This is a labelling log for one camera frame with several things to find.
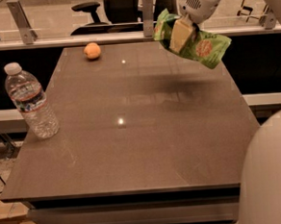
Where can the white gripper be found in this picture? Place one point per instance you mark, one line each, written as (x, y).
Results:
(195, 4)

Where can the green rice chip bag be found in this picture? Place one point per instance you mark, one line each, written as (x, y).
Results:
(204, 47)

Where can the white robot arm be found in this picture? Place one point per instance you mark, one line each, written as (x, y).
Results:
(260, 197)

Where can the black office chair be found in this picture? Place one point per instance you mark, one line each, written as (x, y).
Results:
(124, 12)

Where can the orange fruit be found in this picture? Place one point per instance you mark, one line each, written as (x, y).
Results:
(92, 51)

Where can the brown table with drawers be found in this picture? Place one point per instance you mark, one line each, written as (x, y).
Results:
(145, 138)

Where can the clear plastic water bottle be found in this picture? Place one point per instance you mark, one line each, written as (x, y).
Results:
(30, 100)

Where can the middle metal rail bracket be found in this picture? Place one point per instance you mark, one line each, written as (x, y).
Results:
(147, 17)

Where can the wooden stool frame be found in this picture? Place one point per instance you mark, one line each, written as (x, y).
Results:
(252, 10)

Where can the left metal rail bracket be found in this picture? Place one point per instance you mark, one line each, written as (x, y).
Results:
(27, 34)

